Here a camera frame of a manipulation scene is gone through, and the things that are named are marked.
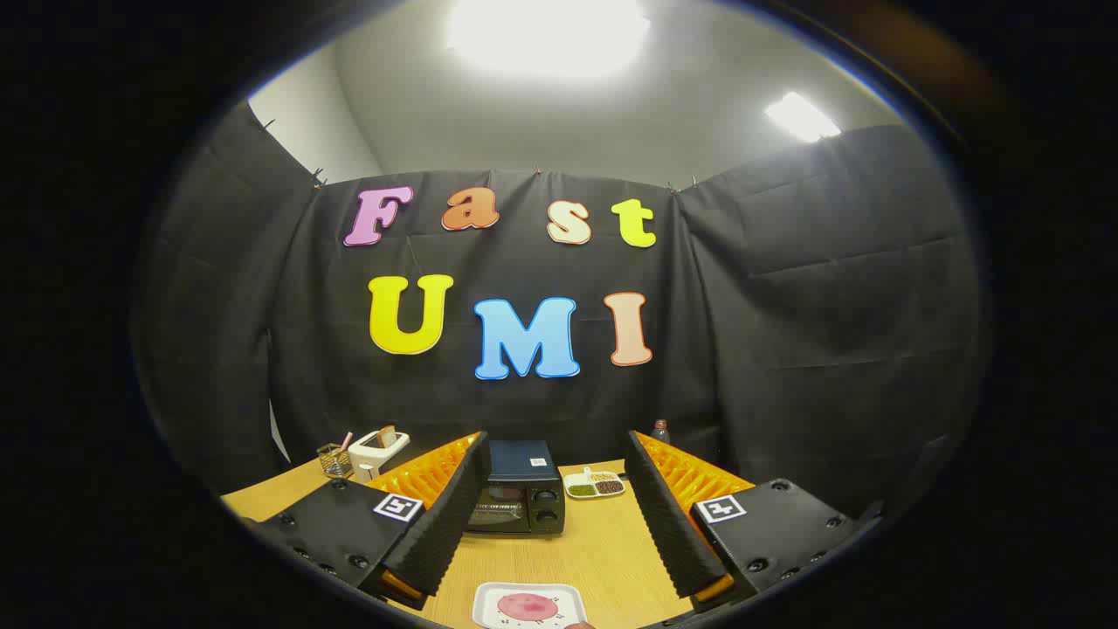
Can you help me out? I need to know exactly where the white pop-up toaster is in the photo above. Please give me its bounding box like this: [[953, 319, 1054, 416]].
[[347, 428, 411, 485]]

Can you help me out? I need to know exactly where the small ceiling light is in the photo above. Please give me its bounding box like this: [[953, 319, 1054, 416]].
[[765, 91, 842, 143]]

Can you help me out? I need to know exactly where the black backdrop cloth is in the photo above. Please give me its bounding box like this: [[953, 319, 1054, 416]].
[[135, 100, 988, 516]]

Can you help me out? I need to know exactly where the black toaster oven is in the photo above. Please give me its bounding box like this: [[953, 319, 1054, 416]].
[[460, 439, 566, 536]]

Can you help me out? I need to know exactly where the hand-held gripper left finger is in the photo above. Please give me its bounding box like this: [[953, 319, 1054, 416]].
[[249, 430, 491, 611]]

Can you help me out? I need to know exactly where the white divided bean dish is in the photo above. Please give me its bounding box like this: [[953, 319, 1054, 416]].
[[563, 467, 627, 500]]

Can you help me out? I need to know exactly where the white square plate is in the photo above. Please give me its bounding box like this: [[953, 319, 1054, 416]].
[[472, 582, 588, 629]]

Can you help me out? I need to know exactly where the large ceiling light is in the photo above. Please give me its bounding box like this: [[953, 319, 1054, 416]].
[[445, 0, 652, 79]]

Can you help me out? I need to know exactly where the pink round ham slice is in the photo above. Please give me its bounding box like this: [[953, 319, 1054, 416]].
[[497, 593, 561, 622]]

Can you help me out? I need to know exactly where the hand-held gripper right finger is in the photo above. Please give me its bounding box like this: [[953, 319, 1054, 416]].
[[623, 429, 883, 613]]

